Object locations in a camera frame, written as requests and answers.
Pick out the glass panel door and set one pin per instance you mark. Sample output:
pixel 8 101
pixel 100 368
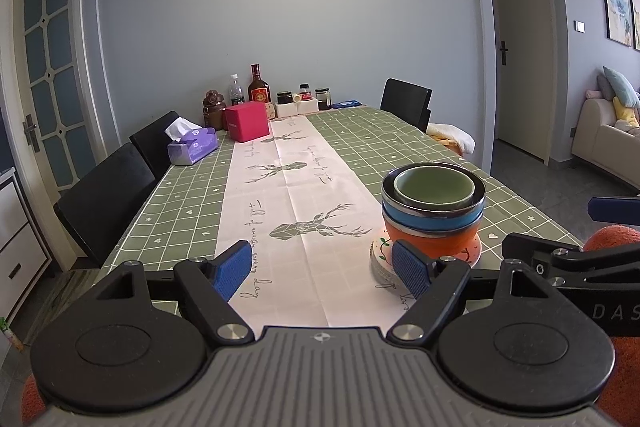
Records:
pixel 55 57

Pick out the white box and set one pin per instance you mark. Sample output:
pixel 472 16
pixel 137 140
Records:
pixel 297 109

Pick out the orange steel bowl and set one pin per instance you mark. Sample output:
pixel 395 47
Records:
pixel 440 243

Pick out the green ceramic bowl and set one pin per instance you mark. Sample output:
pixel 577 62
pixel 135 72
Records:
pixel 432 187

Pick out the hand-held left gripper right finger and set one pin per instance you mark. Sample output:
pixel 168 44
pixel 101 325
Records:
pixel 410 269

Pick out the pink table runner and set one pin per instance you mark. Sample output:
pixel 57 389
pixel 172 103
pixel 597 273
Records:
pixel 300 267

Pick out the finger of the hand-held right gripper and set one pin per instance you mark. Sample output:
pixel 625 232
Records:
pixel 530 249
pixel 615 209

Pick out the wide clear glass plate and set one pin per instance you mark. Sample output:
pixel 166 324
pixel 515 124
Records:
pixel 387 284

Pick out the painted white plate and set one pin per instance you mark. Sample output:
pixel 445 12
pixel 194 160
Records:
pixel 380 249

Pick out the flat blue box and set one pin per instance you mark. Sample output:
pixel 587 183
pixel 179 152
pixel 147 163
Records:
pixel 345 105

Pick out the pink box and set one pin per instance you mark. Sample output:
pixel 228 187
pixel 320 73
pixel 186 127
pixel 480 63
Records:
pixel 247 122

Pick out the purple tissue pack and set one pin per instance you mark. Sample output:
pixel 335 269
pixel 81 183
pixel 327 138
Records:
pixel 195 147

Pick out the deep clear glass plate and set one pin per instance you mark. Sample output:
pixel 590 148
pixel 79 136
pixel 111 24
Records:
pixel 381 268

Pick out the beige sofa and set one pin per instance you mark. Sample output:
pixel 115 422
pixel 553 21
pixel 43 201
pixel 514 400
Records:
pixel 605 147

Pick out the black chair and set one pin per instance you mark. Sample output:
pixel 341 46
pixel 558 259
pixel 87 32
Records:
pixel 405 102
pixel 100 207
pixel 150 147

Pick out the brown liquor bottle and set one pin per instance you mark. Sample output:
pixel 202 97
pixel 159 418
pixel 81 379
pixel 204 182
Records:
pixel 259 89

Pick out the clear plastic water bottle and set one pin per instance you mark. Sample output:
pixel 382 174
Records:
pixel 236 92

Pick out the yellow pillow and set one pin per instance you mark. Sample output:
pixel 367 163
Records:
pixel 625 112

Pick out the glass jar with dark contents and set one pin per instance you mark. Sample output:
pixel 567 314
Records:
pixel 323 99

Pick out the orange cloth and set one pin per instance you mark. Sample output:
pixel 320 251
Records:
pixel 440 139

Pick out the light blue pillow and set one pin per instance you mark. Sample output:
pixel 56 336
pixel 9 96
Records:
pixel 622 87

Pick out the white cloth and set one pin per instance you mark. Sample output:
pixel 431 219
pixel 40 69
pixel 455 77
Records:
pixel 455 137

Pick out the cream patterned box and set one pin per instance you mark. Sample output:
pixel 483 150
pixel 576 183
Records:
pixel 270 111

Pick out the brown figurine jar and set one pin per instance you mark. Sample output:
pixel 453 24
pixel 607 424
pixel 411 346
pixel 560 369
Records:
pixel 213 109

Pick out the small dark bottle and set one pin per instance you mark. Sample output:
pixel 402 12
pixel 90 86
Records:
pixel 305 92

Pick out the framed painting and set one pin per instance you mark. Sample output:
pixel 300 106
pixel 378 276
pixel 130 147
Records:
pixel 636 22
pixel 616 7

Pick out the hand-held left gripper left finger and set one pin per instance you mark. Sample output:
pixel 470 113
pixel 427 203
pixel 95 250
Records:
pixel 232 269

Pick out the blue steel bowl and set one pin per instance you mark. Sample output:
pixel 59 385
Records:
pixel 430 219

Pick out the white cabinet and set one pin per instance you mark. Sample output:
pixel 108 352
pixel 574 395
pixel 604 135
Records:
pixel 20 247

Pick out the plain wooden door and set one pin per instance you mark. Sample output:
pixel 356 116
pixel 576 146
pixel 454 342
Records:
pixel 520 57

